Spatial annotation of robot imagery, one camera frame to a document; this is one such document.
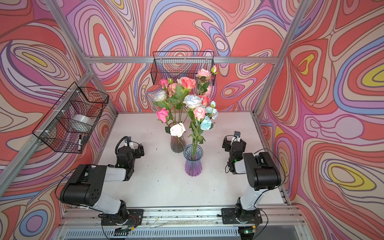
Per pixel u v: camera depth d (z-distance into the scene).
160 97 0.74
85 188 0.45
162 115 0.61
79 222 0.73
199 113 0.58
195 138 0.65
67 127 0.73
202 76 0.70
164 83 0.78
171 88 0.77
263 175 0.48
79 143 0.72
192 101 0.61
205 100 0.69
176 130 0.58
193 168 0.89
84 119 0.74
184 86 0.72
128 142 0.78
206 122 0.65
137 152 0.80
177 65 0.90
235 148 0.79
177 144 1.02
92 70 0.93
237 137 0.80
